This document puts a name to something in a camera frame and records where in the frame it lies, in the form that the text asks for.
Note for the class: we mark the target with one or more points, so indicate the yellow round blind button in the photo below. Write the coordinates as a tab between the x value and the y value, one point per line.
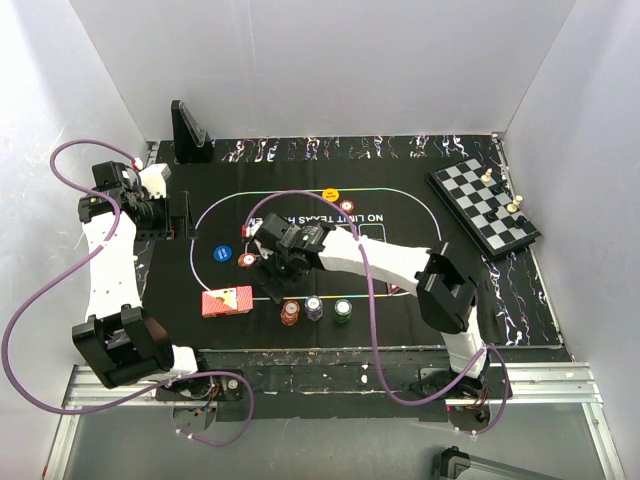
331	194

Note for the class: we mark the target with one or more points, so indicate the black case bottom corner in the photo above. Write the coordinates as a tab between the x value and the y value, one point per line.
452	463

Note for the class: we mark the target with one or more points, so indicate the black chess piece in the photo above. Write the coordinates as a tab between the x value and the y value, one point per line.
500	187

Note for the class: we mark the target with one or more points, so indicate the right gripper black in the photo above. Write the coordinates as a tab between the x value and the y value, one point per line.
267	271

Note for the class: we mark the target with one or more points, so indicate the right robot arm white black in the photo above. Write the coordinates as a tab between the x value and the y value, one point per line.
446	290

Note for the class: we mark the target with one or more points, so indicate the blue round blind button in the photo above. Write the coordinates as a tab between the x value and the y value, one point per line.
222	253

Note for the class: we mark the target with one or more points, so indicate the green poker chip stack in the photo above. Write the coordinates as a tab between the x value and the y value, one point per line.
342	311

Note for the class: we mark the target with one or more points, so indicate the red poker chip stack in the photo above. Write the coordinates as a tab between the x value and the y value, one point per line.
290	312

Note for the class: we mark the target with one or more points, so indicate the red chips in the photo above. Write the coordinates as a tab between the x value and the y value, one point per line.
247	259
347	206

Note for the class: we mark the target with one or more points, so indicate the red playing card deck box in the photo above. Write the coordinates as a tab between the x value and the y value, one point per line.
226	301

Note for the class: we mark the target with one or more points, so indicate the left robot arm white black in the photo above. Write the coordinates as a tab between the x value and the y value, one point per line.
120	340

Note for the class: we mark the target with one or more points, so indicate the black card shoe holder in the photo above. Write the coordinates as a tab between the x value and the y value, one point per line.
192	143

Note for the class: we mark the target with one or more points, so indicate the black poker felt mat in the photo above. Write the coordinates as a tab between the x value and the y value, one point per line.
394	203

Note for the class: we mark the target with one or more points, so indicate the blue poker chip stack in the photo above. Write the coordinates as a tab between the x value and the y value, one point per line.
313	307

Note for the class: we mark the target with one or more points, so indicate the white chess piece tall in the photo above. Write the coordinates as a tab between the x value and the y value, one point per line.
486	177

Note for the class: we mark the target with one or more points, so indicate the black chess pawn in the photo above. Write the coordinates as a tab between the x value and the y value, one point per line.
493	215

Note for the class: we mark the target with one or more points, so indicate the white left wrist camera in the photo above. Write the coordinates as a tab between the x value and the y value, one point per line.
154	180

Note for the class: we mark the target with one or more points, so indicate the black silver chess board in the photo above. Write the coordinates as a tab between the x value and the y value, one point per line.
469	199

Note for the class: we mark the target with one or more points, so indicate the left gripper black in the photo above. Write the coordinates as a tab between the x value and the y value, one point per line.
181	226

